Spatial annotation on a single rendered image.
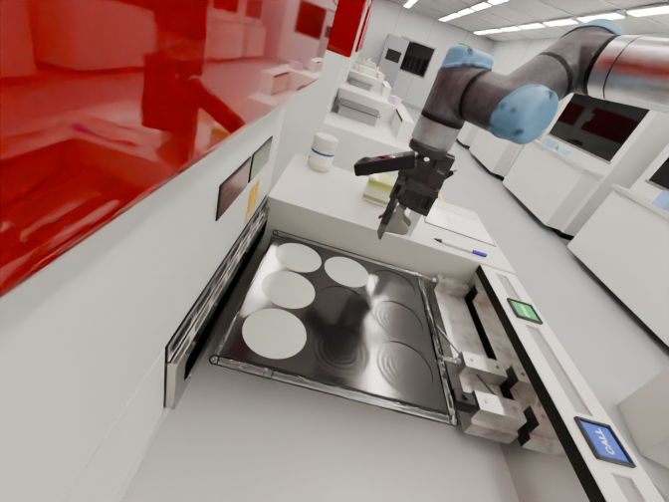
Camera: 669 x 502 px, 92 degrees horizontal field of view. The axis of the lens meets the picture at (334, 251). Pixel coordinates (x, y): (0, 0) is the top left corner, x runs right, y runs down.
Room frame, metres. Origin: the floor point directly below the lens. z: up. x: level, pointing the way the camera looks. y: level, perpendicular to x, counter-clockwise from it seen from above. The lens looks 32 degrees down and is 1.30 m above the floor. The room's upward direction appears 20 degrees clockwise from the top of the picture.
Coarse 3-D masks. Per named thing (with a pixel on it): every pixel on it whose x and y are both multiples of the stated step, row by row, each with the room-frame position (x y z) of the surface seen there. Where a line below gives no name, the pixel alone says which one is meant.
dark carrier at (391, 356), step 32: (320, 256) 0.60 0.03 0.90; (256, 288) 0.43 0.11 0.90; (320, 288) 0.50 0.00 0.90; (352, 288) 0.53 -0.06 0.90; (384, 288) 0.57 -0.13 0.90; (416, 288) 0.61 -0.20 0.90; (320, 320) 0.41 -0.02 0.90; (352, 320) 0.44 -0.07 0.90; (384, 320) 0.47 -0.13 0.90; (416, 320) 0.51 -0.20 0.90; (224, 352) 0.29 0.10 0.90; (320, 352) 0.35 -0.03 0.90; (352, 352) 0.37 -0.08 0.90; (384, 352) 0.40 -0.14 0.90; (416, 352) 0.42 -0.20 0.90; (352, 384) 0.31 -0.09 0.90; (384, 384) 0.33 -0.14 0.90; (416, 384) 0.35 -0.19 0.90
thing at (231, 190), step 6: (246, 168) 0.43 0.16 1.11; (240, 174) 0.40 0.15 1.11; (246, 174) 0.43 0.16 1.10; (234, 180) 0.38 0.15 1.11; (240, 180) 0.40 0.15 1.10; (246, 180) 0.44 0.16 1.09; (228, 186) 0.35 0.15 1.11; (234, 186) 0.38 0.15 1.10; (240, 186) 0.41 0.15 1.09; (222, 192) 0.33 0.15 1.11; (228, 192) 0.36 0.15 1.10; (234, 192) 0.38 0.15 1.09; (222, 198) 0.34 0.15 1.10; (228, 198) 0.36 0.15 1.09; (234, 198) 0.39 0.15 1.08; (222, 204) 0.34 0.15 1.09; (228, 204) 0.36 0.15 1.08; (222, 210) 0.34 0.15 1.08
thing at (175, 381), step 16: (256, 224) 0.57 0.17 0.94; (256, 240) 0.61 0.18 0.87; (240, 256) 0.45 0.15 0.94; (240, 272) 0.49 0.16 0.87; (224, 288) 0.37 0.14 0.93; (208, 304) 0.32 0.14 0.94; (224, 304) 0.40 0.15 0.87; (208, 320) 0.31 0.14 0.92; (192, 336) 0.27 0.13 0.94; (208, 336) 0.33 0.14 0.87; (176, 352) 0.24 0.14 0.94; (192, 352) 0.29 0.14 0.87; (176, 368) 0.22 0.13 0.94; (192, 368) 0.27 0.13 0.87; (176, 384) 0.22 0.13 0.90; (176, 400) 0.23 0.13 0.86
